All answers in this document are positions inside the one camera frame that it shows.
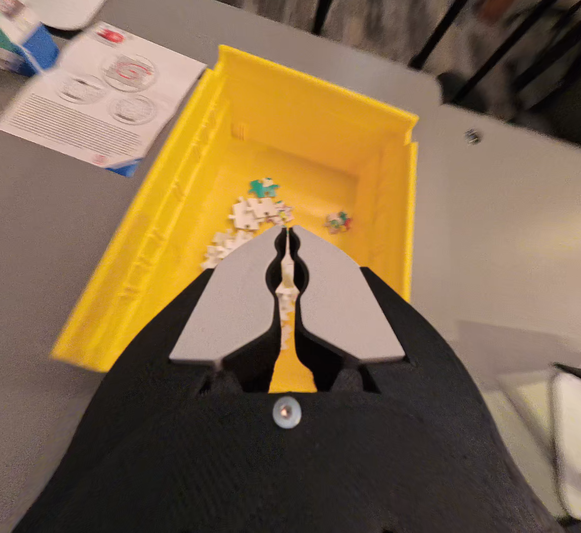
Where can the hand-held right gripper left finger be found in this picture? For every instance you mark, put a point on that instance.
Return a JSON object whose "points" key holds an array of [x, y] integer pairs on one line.
{"points": [[227, 310]]}

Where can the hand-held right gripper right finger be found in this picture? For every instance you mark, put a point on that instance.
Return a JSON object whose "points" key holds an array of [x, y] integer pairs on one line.
{"points": [[345, 310]]}

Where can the small puzzle piece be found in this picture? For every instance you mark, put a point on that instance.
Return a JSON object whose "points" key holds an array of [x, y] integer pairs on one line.
{"points": [[287, 269]]}

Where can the pile of puzzle pieces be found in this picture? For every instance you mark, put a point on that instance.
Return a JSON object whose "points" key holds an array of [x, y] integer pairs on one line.
{"points": [[245, 217]]}

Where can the yellow plastic bin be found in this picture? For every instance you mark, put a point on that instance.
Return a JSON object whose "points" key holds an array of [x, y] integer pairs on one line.
{"points": [[295, 133]]}

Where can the red green puzzle piece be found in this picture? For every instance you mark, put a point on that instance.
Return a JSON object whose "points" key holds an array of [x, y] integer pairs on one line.
{"points": [[338, 223]]}

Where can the teal puzzle piece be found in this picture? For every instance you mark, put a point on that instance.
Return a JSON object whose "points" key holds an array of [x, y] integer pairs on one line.
{"points": [[262, 188]]}

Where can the colourful puzzle box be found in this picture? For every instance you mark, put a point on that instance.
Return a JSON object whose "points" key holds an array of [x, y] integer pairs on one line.
{"points": [[22, 33]]}

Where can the silver desk grommet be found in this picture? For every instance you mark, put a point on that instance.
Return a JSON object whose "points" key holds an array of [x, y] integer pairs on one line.
{"points": [[472, 136]]}

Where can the white instruction leaflet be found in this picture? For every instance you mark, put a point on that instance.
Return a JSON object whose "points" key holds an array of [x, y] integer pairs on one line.
{"points": [[100, 106]]}

